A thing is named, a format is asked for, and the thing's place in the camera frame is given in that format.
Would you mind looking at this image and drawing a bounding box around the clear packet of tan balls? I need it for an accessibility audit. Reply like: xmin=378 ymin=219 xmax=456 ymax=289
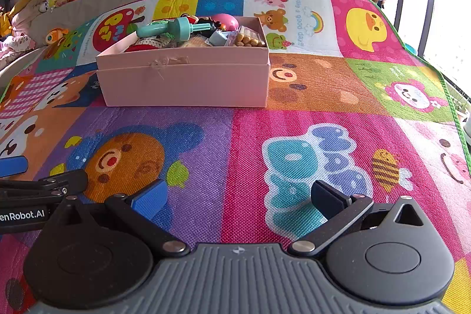
xmin=226 ymin=25 xmax=267 ymax=48

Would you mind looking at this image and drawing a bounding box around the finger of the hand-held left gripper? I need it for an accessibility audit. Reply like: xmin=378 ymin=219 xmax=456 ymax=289
xmin=0 ymin=156 xmax=29 ymax=178
xmin=0 ymin=170 xmax=89 ymax=200

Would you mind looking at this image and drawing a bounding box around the colourful cartoon play mat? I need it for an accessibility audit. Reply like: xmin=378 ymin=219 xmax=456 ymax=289
xmin=0 ymin=0 xmax=471 ymax=314

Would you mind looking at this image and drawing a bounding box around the small grey blue box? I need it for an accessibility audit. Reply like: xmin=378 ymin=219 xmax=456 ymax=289
xmin=209 ymin=31 xmax=230 ymax=47

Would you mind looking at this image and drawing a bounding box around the pink cardboard box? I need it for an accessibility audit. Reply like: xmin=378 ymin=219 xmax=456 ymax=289
xmin=96 ymin=16 xmax=272 ymax=109

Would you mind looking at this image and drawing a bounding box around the pink white plush toy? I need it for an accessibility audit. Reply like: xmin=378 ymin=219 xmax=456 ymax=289
xmin=0 ymin=34 xmax=35 ymax=61

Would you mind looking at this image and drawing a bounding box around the pink round toy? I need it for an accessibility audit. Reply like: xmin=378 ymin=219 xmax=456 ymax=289
xmin=211 ymin=13 xmax=240 ymax=32

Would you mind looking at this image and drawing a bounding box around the beige plush toy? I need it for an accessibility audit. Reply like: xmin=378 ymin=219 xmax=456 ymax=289
xmin=11 ymin=0 xmax=52 ymax=39

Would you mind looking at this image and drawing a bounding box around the crochet doll with green hat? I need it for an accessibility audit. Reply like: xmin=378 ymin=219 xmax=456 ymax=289
xmin=125 ymin=34 xmax=173 ymax=53

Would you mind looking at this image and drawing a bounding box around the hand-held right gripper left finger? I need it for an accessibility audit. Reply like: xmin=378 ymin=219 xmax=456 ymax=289
xmin=55 ymin=179 xmax=192 ymax=257

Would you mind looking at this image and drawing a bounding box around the bagged bread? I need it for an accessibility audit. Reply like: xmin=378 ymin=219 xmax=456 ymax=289
xmin=177 ymin=38 xmax=214 ymax=50

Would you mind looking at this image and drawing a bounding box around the teal toy syringe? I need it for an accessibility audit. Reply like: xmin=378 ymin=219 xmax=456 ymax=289
xmin=136 ymin=17 xmax=212 ymax=42

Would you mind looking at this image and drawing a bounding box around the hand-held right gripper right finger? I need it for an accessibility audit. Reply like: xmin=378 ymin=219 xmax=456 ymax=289
xmin=289 ymin=180 xmax=425 ymax=257

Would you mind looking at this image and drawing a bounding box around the red black ladybug toy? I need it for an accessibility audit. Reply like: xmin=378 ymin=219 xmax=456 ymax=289
xmin=182 ymin=14 xmax=218 ymax=31

